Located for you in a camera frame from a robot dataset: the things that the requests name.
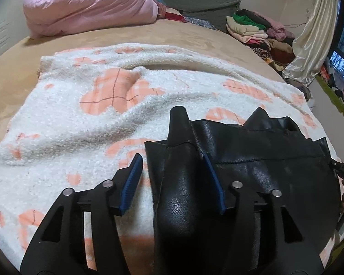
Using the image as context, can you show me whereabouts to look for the pink quilt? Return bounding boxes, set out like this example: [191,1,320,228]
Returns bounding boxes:
[23,0,159,38]

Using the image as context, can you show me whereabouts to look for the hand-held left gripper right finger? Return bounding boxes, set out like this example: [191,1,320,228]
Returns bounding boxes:
[203,153,325,275]

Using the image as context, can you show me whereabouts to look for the red and teal cloths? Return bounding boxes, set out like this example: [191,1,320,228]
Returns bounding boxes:
[150,0,188,22]

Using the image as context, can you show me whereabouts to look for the cream curtain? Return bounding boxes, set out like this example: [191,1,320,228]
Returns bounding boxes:
[282,0,340,85]

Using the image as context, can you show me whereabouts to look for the pile of folded clothes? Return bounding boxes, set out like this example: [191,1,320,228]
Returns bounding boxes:
[226,9,297,71]

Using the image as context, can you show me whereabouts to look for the white pink patterned fleece blanket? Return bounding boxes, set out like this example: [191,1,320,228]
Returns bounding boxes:
[0,43,337,272]

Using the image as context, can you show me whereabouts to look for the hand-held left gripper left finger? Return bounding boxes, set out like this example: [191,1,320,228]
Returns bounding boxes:
[20,153,144,275]

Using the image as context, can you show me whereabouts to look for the colourful clothes heap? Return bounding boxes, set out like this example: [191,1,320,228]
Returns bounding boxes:
[315,60,344,132]

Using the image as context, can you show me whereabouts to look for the grey headboard cushion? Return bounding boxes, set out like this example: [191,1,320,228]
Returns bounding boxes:
[76,0,242,29]

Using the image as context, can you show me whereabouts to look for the black leather jacket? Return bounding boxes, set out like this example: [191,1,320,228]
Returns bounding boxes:
[145,106,342,275]

